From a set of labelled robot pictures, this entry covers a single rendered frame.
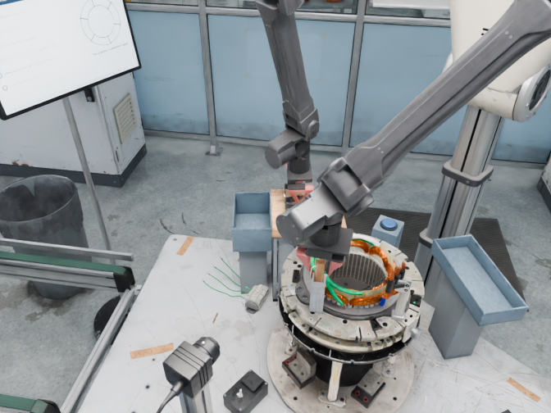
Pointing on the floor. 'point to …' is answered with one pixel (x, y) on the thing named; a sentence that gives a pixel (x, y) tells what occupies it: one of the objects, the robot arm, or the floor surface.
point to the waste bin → (70, 235)
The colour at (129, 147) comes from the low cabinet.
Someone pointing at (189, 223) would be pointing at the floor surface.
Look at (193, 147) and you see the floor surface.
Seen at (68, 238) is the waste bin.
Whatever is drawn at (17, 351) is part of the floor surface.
